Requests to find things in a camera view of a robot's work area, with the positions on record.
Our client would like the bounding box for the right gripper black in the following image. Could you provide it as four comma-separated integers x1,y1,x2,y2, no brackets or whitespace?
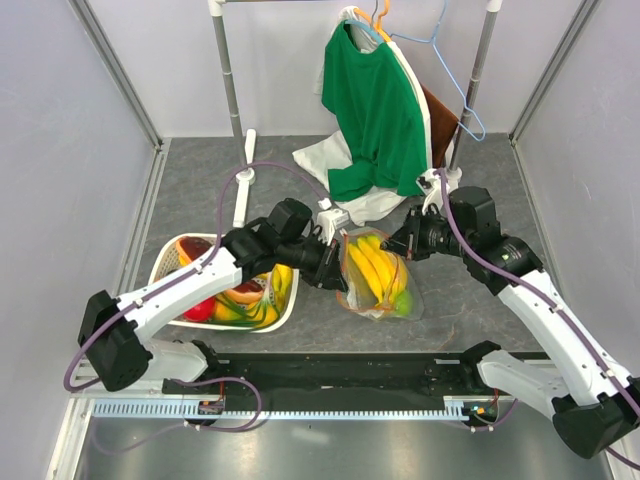
381,204,473,261

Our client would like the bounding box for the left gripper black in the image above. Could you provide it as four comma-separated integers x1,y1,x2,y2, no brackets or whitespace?
278,233,348,293

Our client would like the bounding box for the yellow toy banana bunch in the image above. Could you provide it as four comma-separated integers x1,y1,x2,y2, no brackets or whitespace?
346,233,409,317

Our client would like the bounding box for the clear zip top bag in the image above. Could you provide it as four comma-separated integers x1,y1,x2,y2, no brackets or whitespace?
336,227,424,321

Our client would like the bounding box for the green toy cabbage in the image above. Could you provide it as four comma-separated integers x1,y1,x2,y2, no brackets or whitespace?
393,290,414,317

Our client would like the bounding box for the red toy apple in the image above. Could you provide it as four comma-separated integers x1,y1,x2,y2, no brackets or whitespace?
183,300,215,323

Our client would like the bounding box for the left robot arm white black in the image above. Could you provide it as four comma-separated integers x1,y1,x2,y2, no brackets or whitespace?
74,198,347,393

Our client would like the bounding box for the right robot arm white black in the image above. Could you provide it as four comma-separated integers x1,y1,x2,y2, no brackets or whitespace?
383,186,639,459

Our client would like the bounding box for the brown toy food piece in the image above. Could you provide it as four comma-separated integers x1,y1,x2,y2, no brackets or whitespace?
174,236,213,266

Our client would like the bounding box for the white plastic food basket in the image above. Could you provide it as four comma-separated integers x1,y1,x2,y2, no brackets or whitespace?
148,233,299,333

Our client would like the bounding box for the green toy scallion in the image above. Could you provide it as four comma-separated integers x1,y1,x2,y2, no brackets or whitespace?
209,274,281,330

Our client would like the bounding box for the yellow green toy mango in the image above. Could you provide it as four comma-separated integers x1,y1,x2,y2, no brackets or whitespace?
210,295,280,329

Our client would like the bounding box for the clothes rack right pole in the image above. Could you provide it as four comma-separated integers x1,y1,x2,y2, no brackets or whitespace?
446,0,503,188

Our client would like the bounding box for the clothes rack pole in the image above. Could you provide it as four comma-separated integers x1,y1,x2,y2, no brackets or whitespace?
208,0,257,228
446,0,503,188

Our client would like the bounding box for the white cloth garment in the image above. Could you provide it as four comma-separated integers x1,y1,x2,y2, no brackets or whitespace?
292,131,405,226

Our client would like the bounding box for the clothes rack left pole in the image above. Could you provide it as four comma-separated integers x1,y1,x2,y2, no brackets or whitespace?
208,0,257,228

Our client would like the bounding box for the green T-shirt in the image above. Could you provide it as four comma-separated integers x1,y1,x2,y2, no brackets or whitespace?
321,21,429,202

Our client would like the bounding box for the brown cloth garment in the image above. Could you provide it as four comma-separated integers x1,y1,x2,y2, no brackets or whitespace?
421,85,458,169

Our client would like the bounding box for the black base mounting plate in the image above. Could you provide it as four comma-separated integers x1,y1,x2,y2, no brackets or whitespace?
203,353,494,410

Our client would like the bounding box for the orange hanger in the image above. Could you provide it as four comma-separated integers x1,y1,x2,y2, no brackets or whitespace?
369,0,391,42

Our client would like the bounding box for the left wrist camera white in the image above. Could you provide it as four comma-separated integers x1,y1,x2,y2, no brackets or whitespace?
316,198,350,244

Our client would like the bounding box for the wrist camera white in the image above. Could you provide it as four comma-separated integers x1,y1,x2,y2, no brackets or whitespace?
316,198,350,244
416,169,449,215

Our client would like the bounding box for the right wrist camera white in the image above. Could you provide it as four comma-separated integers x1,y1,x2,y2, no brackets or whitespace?
416,169,449,215

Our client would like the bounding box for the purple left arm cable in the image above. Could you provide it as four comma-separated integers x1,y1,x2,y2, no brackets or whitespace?
62,159,331,392

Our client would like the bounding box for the blue white cable duct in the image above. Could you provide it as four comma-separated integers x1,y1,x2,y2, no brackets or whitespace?
91,398,469,421

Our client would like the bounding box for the blue wire hanger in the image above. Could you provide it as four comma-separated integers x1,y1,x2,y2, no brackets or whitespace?
390,0,487,142

